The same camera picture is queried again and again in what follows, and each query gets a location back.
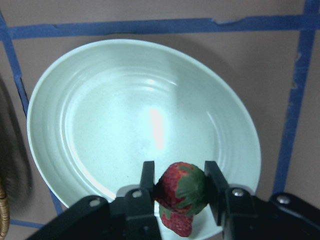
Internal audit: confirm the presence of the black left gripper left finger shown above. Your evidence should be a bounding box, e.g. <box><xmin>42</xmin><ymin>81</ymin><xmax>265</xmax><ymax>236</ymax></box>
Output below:
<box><xmin>139</xmin><ymin>161</ymin><xmax>155</xmax><ymax>197</ymax></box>

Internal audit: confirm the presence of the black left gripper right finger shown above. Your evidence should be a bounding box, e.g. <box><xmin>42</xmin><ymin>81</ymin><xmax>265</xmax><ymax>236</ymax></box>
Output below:
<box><xmin>204</xmin><ymin>161</ymin><xmax>229</xmax><ymax>225</ymax></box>

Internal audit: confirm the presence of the strawberry pair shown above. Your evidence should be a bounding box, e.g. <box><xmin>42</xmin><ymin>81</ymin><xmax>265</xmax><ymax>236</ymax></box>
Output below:
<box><xmin>159</xmin><ymin>205</ymin><xmax>194</xmax><ymax>237</ymax></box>
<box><xmin>154</xmin><ymin>162</ymin><xmax>208</xmax><ymax>217</ymax></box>

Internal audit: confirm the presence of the light green plate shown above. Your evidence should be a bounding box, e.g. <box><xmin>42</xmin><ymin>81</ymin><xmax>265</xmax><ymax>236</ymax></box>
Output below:
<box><xmin>27</xmin><ymin>39</ymin><xmax>261</xmax><ymax>240</ymax></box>

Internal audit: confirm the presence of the wicker basket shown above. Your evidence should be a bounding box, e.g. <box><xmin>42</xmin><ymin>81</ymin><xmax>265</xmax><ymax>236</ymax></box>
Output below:
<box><xmin>0</xmin><ymin>183</ymin><xmax>10</xmax><ymax>240</ymax></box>

